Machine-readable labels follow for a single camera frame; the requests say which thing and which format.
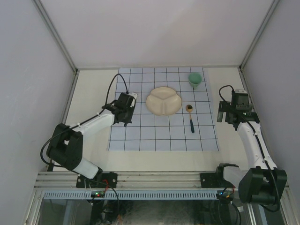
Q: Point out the gold spoon green handle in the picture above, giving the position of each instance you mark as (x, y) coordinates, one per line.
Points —
(189, 109)

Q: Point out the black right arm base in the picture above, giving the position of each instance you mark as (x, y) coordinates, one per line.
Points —
(213, 180)

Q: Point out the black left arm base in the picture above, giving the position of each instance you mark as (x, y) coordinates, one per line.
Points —
(96, 180)

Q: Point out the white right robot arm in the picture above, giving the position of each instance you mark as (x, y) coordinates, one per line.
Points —
(263, 183)

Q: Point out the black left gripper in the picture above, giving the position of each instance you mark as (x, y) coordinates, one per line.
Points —
(128, 120)

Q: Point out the aluminium enclosure frame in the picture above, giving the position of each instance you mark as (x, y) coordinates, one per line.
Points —
(100, 36)

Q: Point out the cream divided plate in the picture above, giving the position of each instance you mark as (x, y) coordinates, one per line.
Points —
(163, 101)

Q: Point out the white black-grid tablecloth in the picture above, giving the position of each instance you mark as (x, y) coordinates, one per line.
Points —
(149, 132)

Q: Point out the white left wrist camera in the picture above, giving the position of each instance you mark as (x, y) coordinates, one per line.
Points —
(134, 95)

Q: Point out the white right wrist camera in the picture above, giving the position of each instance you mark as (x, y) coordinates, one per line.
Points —
(240, 91)

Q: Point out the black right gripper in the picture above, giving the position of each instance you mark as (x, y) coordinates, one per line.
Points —
(224, 107)

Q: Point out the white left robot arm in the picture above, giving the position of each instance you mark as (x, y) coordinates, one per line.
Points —
(65, 147)

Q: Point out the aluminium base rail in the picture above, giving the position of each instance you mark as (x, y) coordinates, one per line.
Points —
(124, 180)

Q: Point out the blue slotted cable duct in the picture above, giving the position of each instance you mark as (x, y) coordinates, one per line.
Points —
(133, 195)

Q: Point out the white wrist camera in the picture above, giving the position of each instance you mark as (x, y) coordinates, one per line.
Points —
(134, 95)
(240, 91)

